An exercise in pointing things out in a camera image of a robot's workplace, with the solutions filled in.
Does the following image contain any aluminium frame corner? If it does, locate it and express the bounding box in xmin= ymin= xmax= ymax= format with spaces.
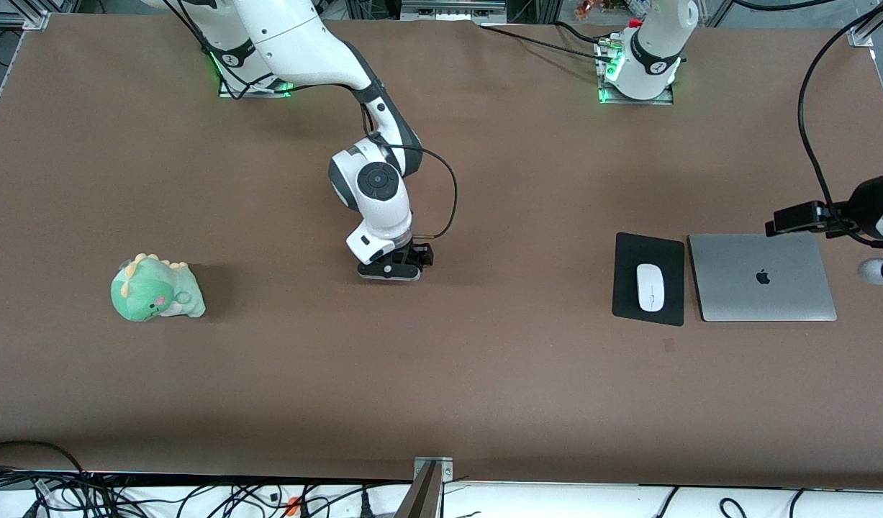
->
xmin=0 ymin=0 xmax=51 ymax=31

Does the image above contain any green plush dinosaur toy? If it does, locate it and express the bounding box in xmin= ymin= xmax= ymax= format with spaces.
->
xmin=110 ymin=253 xmax=207 ymax=322

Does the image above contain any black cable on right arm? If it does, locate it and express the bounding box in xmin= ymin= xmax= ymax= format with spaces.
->
xmin=362 ymin=101 xmax=458 ymax=240

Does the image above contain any black looping floor cable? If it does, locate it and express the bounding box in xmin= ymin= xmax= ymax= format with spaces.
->
xmin=0 ymin=440 xmax=89 ymax=477

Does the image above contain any black mouse pad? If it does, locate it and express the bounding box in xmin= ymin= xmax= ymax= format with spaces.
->
xmin=612 ymin=232 xmax=686 ymax=327

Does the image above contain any metal clamp bracket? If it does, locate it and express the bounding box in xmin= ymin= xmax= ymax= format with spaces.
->
xmin=413 ymin=456 xmax=454 ymax=483

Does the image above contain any short black table cable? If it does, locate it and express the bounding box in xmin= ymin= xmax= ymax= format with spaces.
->
xmin=553 ymin=20 xmax=615 ymax=45

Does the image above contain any long black table cable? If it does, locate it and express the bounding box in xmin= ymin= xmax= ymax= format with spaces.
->
xmin=479 ymin=24 xmax=615 ymax=64

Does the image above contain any silver laptop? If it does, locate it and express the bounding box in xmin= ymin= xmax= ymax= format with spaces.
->
xmin=688 ymin=233 xmax=838 ymax=323

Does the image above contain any dark camera pole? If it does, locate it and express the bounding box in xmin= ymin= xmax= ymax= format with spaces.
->
xmin=394 ymin=460 xmax=442 ymax=518

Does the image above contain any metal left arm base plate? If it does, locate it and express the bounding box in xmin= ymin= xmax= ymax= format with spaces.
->
xmin=597 ymin=36 xmax=676 ymax=106

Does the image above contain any aluminium profile bar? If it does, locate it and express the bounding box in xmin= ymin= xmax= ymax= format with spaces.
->
xmin=400 ymin=0 xmax=508 ymax=22

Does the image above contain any white computer mouse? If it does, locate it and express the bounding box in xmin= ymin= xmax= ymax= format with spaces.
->
xmin=635 ymin=263 xmax=666 ymax=313

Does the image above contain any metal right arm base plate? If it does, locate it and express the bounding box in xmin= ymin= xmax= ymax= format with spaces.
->
xmin=218 ymin=72 xmax=295 ymax=99

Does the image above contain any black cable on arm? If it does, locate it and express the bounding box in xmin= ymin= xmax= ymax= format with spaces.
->
xmin=797 ymin=0 xmax=883 ymax=249
xmin=362 ymin=101 xmax=458 ymax=240

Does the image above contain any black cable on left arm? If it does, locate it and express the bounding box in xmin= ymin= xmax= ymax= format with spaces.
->
xmin=797 ymin=0 xmax=883 ymax=249

